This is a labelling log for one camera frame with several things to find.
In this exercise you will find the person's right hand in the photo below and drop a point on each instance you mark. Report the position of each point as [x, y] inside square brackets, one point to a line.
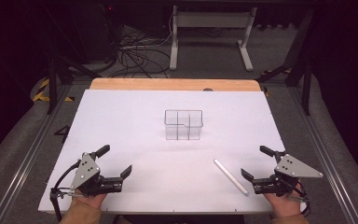
[282, 204]

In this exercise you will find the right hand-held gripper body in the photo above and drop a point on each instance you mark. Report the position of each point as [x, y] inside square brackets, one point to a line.
[292, 168]

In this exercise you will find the black triangular bracket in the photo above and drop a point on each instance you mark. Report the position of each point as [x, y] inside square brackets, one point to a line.
[62, 133]

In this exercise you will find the black metal stand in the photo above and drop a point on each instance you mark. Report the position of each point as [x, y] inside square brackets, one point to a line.
[52, 87]
[306, 90]

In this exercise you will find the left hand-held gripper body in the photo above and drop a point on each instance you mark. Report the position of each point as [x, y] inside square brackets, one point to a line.
[85, 174]

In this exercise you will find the person's left hand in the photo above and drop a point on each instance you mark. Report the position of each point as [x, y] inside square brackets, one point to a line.
[90, 200]

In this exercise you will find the white metal desk frame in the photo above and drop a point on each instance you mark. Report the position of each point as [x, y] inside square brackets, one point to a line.
[211, 19]

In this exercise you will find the yellow black hazard tape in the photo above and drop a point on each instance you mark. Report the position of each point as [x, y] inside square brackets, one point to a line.
[40, 97]

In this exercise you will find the dark equipment cabinet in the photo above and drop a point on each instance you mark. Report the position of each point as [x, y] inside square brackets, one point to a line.
[96, 31]

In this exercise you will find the aluminium rail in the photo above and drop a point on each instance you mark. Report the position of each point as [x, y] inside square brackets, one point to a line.
[323, 155]
[28, 161]

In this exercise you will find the white stick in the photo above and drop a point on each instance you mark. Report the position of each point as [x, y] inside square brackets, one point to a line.
[231, 177]

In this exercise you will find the white board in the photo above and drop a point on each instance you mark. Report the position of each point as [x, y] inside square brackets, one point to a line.
[152, 158]

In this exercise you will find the clear plastic divided organizer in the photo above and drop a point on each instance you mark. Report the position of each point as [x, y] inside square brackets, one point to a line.
[177, 124]

